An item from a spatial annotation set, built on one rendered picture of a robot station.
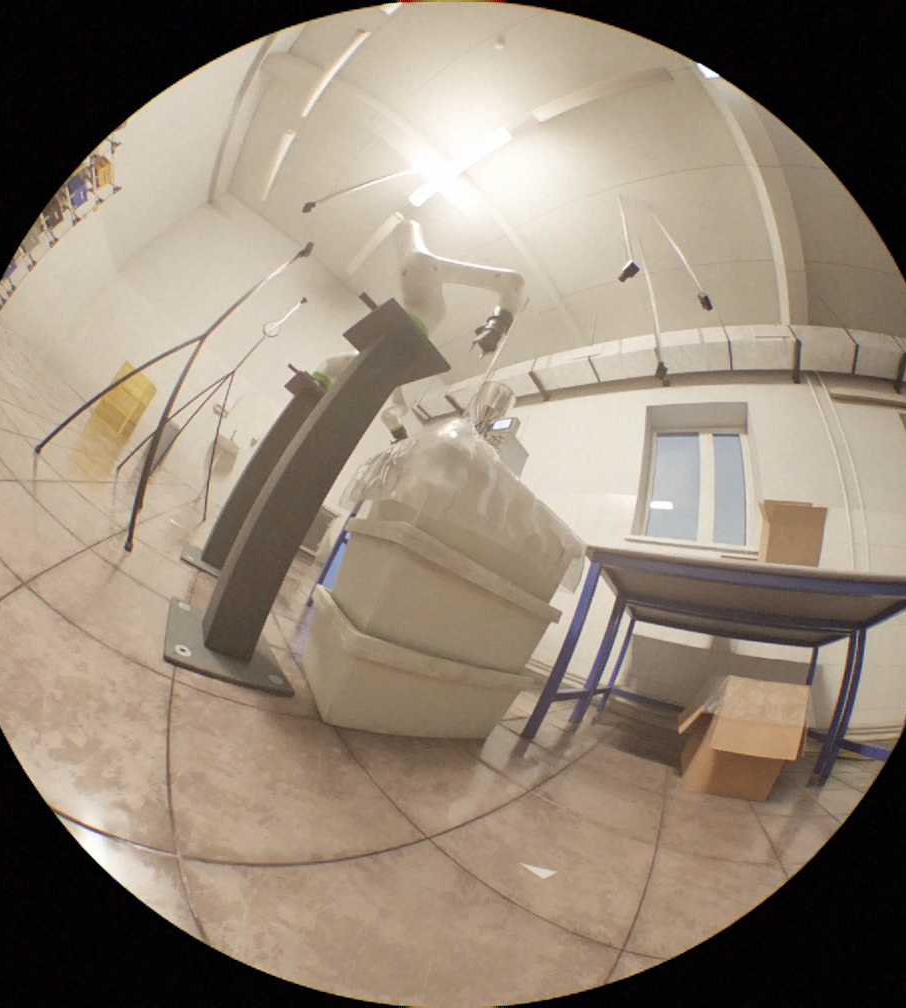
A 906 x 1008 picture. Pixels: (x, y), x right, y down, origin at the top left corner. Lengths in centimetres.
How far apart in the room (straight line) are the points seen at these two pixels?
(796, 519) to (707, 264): 356
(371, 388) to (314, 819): 84
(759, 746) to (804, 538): 72
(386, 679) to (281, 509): 41
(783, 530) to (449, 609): 121
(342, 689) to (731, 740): 108
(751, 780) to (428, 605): 121
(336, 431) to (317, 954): 84
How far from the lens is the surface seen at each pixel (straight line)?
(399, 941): 41
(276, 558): 67
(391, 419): 182
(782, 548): 135
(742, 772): 126
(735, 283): 460
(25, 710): 48
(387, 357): 81
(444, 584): 63
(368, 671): 62
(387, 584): 58
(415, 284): 91
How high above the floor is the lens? 36
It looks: 18 degrees up
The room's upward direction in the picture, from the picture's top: 25 degrees clockwise
